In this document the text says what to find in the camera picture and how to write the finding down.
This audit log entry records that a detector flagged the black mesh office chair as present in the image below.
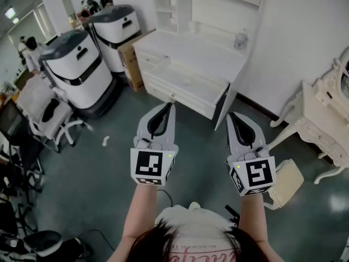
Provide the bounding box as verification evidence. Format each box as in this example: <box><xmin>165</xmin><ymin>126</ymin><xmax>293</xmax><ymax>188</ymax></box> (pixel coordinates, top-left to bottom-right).
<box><xmin>0</xmin><ymin>99</ymin><xmax>44</xmax><ymax>199</ymax></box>

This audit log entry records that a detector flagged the cream ornate stool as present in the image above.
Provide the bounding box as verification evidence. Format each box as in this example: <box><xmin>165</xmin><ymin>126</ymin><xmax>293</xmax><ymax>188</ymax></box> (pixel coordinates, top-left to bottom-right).
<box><xmin>263</xmin><ymin>158</ymin><xmax>305</xmax><ymax>210</ymax></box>

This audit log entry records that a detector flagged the white drawer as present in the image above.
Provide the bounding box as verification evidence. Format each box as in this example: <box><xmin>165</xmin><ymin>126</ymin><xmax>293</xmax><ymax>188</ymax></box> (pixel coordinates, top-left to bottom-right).
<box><xmin>141</xmin><ymin>64</ymin><xmax>231</xmax><ymax>121</ymax></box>

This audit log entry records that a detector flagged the thin black cable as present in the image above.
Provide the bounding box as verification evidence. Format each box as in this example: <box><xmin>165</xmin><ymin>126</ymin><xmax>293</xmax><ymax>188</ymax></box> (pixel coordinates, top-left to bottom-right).
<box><xmin>157</xmin><ymin>189</ymin><xmax>173</xmax><ymax>207</ymax></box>

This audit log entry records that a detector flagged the black belt device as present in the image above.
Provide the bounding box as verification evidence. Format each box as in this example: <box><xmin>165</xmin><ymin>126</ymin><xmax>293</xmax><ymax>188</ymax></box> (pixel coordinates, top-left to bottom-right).
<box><xmin>225</xmin><ymin>205</ymin><xmax>240</xmax><ymax>223</ymax></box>

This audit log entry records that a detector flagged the patterned glass jar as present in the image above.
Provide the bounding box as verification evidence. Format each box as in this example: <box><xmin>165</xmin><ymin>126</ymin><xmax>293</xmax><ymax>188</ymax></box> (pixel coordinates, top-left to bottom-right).
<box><xmin>233</xmin><ymin>33</ymin><xmax>249</xmax><ymax>50</ymax></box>

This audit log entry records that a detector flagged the brown cardboard box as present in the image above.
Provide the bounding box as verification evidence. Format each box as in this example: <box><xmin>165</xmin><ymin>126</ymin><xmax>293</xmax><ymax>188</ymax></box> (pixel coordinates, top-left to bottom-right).
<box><xmin>117</xmin><ymin>28</ymin><xmax>157</xmax><ymax>92</ymax></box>

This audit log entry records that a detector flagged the white office chair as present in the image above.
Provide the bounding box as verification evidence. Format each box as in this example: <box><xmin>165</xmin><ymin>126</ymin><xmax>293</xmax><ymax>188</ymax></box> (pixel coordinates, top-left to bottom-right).
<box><xmin>16</xmin><ymin>76</ymin><xmax>84</xmax><ymax>154</ymax></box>

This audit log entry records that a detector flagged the person's left forearm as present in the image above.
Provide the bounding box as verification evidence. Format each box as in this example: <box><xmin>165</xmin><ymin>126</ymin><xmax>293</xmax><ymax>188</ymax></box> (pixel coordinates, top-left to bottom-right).
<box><xmin>121</xmin><ymin>183</ymin><xmax>159</xmax><ymax>241</ymax></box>

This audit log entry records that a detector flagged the large white service robot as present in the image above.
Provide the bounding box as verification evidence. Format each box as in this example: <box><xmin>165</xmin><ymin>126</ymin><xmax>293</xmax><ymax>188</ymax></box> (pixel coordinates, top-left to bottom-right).
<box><xmin>88</xmin><ymin>4</ymin><xmax>142</xmax><ymax>75</ymax></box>
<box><xmin>39</xmin><ymin>29</ymin><xmax>122</xmax><ymax>120</ymax></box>

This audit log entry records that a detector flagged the black power cable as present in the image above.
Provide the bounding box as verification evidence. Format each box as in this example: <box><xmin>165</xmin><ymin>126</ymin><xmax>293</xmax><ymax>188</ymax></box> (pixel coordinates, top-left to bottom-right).
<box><xmin>79</xmin><ymin>229</ymin><xmax>116</xmax><ymax>252</ymax></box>

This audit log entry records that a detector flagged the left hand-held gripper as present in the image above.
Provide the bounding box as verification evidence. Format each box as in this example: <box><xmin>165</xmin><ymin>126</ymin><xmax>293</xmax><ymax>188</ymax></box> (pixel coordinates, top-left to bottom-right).
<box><xmin>130</xmin><ymin>102</ymin><xmax>179</xmax><ymax>187</ymax></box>

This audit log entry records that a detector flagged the person's right forearm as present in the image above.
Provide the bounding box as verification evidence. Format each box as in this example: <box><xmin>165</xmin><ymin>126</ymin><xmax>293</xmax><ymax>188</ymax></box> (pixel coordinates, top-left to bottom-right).
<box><xmin>238</xmin><ymin>193</ymin><xmax>270</xmax><ymax>245</ymax></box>

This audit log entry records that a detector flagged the white desk with hutch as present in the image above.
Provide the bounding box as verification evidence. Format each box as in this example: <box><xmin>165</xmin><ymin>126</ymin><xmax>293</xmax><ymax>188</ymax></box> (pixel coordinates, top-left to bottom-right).
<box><xmin>133</xmin><ymin>0</ymin><xmax>269</xmax><ymax>130</ymax></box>

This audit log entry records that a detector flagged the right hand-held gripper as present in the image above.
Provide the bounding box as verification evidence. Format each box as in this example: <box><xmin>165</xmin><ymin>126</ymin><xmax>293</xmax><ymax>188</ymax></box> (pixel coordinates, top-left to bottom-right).
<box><xmin>224</xmin><ymin>111</ymin><xmax>276</xmax><ymax>198</ymax></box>

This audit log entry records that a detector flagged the person's white printed shirt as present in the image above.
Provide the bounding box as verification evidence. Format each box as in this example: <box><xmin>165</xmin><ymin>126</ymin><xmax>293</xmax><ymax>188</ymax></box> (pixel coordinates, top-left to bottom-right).
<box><xmin>154</xmin><ymin>202</ymin><xmax>240</xmax><ymax>262</ymax></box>

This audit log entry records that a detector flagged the cream ornate dressing table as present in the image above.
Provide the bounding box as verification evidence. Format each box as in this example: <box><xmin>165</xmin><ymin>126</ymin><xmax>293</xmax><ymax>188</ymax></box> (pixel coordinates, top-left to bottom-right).
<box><xmin>269</xmin><ymin>46</ymin><xmax>349</xmax><ymax>185</ymax></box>

